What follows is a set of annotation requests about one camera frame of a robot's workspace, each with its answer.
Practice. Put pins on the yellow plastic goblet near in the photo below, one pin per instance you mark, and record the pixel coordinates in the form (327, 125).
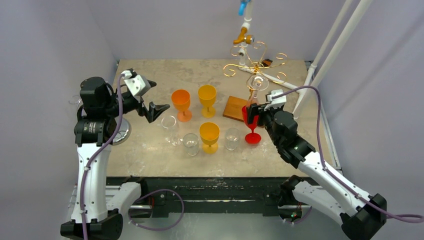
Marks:
(209, 135)

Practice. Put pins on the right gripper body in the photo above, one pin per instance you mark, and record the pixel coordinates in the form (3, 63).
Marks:
(260, 111)

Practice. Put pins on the clear short glass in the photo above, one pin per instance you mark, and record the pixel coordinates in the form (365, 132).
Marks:
(232, 139)
(191, 144)

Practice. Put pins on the gold rack with wooden base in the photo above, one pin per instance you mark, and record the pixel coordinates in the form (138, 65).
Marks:
(233, 107)

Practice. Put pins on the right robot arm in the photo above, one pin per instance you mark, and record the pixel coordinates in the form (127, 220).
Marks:
(351, 207)

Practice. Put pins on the white pvc pipe frame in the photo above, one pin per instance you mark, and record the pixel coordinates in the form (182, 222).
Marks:
(314, 80)

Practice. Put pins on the yellow plastic goblet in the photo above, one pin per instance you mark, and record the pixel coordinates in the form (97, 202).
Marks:
(209, 135)
(207, 97)

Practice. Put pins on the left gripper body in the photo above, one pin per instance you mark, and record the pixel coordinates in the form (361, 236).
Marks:
(134, 102)

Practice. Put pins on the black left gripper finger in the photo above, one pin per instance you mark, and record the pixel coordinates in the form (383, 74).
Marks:
(150, 84)
(155, 110)

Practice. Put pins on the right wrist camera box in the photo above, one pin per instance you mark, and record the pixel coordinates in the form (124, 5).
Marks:
(275, 99)

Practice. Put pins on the clear short glass right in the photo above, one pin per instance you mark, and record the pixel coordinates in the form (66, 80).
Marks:
(232, 139)

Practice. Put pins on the clear short glass left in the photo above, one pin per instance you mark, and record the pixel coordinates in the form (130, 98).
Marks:
(191, 144)

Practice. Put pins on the yellow plastic goblet far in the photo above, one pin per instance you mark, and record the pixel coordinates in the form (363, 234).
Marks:
(207, 97)

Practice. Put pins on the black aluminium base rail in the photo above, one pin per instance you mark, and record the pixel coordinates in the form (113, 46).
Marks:
(210, 195)

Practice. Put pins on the brass faucet with blue handle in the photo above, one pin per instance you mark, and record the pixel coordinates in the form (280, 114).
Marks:
(245, 10)

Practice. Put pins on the chrome wine glass rack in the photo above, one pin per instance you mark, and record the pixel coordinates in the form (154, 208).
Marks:
(125, 127)

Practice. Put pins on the clear wine glass left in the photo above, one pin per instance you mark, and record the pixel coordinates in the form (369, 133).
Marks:
(170, 126)

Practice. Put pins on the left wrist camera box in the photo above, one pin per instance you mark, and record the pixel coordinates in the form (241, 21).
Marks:
(135, 82)

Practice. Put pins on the small black orange object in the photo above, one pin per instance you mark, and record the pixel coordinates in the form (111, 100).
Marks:
(267, 62)

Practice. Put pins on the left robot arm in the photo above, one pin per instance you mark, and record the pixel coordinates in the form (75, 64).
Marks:
(94, 216)

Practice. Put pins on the orange plastic goblet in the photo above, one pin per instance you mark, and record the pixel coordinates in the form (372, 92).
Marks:
(181, 100)

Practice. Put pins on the clear tall flute glass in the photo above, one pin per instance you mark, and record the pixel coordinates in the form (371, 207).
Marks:
(256, 83)

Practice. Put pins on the red plastic wine glass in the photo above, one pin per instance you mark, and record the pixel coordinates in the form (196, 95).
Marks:
(252, 138)

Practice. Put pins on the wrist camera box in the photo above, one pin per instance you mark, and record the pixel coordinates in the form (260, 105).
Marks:
(135, 82)
(275, 99)

